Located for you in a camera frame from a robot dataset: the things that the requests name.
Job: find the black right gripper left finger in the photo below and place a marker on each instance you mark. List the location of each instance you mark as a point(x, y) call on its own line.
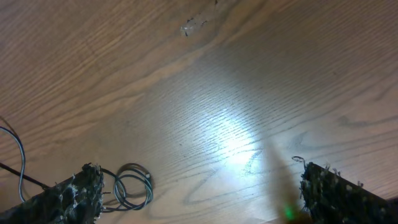
point(77, 200)

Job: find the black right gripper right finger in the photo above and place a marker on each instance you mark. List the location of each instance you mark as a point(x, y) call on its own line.
point(329, 198)

